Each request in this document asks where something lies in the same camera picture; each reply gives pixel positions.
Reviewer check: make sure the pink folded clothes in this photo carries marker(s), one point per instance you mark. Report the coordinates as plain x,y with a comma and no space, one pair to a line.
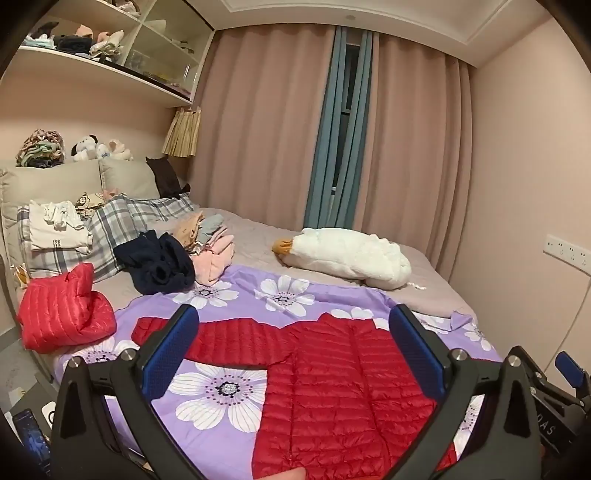
214,263

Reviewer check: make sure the pile of assorted small garments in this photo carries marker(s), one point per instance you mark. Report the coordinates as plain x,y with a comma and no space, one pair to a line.
74,44

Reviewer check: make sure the dark smartphone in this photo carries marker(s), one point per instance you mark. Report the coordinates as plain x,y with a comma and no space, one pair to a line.
30,438

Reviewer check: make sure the pleated beige hanging shade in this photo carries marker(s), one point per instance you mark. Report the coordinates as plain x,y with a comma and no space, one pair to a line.
182,131

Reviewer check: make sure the folded red down jacket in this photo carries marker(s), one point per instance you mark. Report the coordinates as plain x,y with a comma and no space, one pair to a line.
60,314

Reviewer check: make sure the white goose plush toy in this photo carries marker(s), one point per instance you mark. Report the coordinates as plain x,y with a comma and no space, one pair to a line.
346,258

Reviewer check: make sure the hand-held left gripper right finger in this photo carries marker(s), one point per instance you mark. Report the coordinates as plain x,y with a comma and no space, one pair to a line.
418,355

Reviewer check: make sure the grey plaid pillow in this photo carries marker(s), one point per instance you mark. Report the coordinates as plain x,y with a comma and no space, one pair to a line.
120,217

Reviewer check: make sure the navy blue garment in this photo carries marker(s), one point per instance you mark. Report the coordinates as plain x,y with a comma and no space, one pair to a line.
157,263

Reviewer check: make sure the purple floral bed sheet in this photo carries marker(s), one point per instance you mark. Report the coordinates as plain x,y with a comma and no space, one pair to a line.
221,392

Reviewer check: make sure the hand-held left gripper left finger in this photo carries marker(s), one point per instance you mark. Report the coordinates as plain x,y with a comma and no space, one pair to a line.
171,350

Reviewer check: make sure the patterned cloth bundle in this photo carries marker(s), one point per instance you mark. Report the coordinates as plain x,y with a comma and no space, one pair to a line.
39,147

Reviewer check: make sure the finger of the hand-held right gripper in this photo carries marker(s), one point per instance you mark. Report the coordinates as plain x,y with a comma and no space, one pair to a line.
570,369

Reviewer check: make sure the tan folded clothes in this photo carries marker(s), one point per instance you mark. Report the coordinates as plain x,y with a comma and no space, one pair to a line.
187,230

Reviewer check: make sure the dark window pane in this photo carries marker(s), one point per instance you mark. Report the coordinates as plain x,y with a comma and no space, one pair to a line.
352,92

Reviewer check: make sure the white wall socket strip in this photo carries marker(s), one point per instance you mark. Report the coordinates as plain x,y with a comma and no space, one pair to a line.
565,251

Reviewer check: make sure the pale folded clothes stack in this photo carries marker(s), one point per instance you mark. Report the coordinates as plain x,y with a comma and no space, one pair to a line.
124,7

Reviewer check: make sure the white and black plush dog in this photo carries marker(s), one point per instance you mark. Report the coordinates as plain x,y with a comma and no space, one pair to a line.
85,147

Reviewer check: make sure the beige headboard cushion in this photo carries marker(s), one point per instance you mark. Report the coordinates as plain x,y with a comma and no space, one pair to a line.
51,182
127,180

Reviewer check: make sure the white wall shelf unit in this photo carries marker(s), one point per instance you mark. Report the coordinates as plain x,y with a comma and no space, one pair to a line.
92,69

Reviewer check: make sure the dark brown pillow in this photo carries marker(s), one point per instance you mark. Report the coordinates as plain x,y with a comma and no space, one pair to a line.
164,177

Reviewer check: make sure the blue curtain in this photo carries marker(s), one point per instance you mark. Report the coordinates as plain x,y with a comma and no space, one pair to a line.
325,138
364,115

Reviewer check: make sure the white clothes pile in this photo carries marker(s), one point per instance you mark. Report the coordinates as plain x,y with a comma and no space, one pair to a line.
55,230

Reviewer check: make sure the grey-green folded garment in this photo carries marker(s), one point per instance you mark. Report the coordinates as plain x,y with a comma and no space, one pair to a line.
212,226

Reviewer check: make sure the bed with beige sheet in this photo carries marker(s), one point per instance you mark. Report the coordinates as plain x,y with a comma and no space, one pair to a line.
258,235

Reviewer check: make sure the pink curtain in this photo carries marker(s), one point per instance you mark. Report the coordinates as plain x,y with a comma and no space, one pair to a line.
415,152
258,129

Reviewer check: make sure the cream printed garment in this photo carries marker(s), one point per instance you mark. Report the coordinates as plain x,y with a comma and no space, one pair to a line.
90,203

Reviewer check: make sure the red down jacket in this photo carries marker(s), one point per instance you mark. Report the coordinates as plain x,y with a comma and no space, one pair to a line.
60,314
332,397

